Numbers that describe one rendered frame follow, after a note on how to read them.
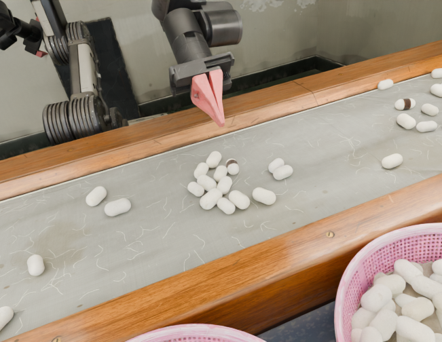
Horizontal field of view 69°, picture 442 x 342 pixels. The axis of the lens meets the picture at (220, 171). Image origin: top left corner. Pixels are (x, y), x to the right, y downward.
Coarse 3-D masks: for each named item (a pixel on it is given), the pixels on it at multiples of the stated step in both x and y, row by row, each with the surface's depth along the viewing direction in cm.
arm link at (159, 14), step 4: (152, 0) 55; (156, 0) 53; (160, 0) 52; (164, 0) 52; (152, 4) 55; (156, 4) 54; (160, 4) 53; (164, 4) 53; (152, 8) 56; (156, 8) 55; (160, 8) 54; (164, 8) 54; (152, 12) 56; (156, 12) 55; (160, 12) 55; (164, 12) 54; (156, 16) 56; (160, 16) 56; (164, 16) 55; (160, 20) 56
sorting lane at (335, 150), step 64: (256, 128) 64; (320, 128) 61; (384, 128) 58; (64, 192) 55; (128, 192) 53; (320, 192) 46; (384, 192) 45; (0, 256) 44; (64, 256) 43; (128, 256) 41; (192, 256) 40
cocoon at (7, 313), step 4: (0, 308) 35; (4, 308) 35; (8, 308) 36; (0, 312) 35; (4, 312) 35; (8, 312) 35; (12, 312) 36; (0, 316) 35; (4, 316) 35; (8, 316) 35; (12, 316) 36; (0, 320) 35; (4, 320) 35; (8, 320) 35; (0, 324) 34; (4, 324) 35; (0, 328) 35
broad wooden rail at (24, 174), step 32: (352, 64) 79; (384, 64) 76; (416, 64) 74; (256, 96) 71; (288, 96) 69; (320, 96) 69; (128, 128) 66; (160, 128) 64; (192, 128) 63; (224, 128) 64; (32, 160) 61; (64, 160) 59; (96, 160) 59; (128, 160) 60; (0, 192) 56
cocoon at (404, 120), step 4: (400, 116) 57; (404, 116) 57; (408, 116) 56; (400, 120) 57; (404, 120) 56; (408, 120) 56; (412, 120) 55; (400, 124) 57; (404, 124) 56; (408, 124) 56; (412, 124) 55; (408, 128) 56
